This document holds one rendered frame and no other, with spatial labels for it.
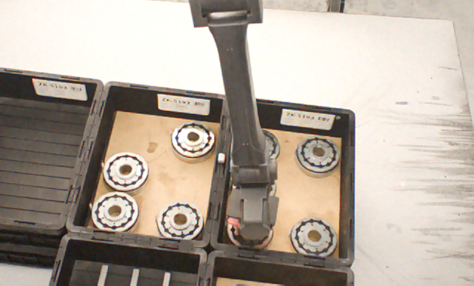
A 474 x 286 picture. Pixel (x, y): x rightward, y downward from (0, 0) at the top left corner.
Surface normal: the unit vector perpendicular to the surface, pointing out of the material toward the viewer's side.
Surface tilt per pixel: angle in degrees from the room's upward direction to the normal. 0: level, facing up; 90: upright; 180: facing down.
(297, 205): 0
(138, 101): 90
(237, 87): 77
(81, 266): 0
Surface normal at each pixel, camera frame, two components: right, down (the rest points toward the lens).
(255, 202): -0.13, -0.50
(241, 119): -0.07, 0.68
